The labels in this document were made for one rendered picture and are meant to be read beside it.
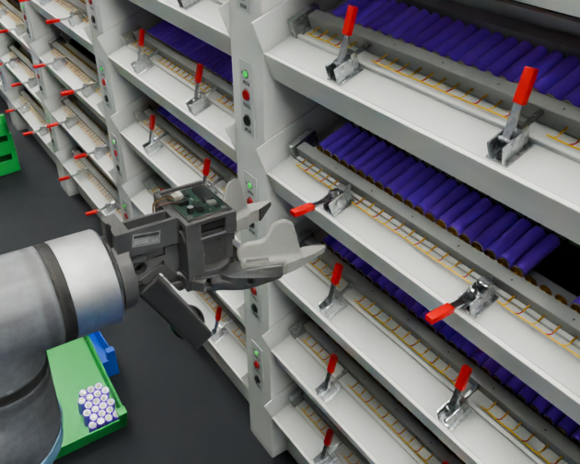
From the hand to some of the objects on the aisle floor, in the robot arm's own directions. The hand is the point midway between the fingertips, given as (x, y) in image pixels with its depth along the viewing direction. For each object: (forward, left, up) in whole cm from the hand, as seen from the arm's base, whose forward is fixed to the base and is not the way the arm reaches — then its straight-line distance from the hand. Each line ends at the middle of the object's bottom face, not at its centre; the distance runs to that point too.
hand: (290, 232), depth 70 cm
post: (+22, +41, -82) cm, 95 cm away
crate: (-24, +73, -75) cm, 108 cm away
